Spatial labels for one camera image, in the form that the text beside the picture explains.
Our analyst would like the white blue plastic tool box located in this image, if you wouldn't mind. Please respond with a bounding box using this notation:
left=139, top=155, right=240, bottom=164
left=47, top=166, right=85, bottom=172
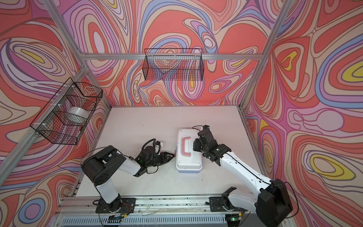
left=175, top=129, right=203, bottom=174

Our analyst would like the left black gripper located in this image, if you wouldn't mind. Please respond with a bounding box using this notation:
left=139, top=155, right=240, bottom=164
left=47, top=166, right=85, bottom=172
left=145, top=153, right=175, bottom=169

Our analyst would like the black wire basket back wall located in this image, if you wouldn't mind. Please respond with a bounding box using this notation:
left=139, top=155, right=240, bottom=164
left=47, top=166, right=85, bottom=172
left=142, top=48, right=204, bottom=81

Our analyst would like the black wire basket wall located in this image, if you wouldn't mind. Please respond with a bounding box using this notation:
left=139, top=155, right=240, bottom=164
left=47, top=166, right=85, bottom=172
left=30, top=78, right=103, bottom=145
left=142, top=48, right=204, bottom=81

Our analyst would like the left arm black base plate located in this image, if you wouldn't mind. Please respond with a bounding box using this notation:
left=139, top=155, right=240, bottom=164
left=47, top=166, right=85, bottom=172
left=93, top=197, right=136, bottom=214

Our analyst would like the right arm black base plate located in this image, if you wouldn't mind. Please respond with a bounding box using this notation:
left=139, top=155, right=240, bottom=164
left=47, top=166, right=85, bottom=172
left=205, top=196, right=246, bottom=214

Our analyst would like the aluminium mounting rail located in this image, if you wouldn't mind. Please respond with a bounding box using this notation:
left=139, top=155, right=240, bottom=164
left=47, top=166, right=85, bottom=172
left=56, top=194, right=290, bottom=216

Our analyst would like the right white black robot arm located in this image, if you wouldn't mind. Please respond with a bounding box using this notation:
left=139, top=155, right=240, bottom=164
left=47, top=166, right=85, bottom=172
left=193, top=125, right=294, bottom=227

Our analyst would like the black wire basket left wall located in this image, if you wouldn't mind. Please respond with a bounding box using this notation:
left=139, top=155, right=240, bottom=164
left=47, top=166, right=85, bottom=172
left=30, top=78, right=103, bottom=145

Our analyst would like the grey duct tape roll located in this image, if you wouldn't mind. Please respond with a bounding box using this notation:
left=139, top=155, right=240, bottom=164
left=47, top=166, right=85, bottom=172
left=67, top=107, right=89, bottom=119

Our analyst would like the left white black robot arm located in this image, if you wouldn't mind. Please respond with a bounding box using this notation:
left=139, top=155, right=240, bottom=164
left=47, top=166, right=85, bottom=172
left=81, top=139, right=175, bottom=213

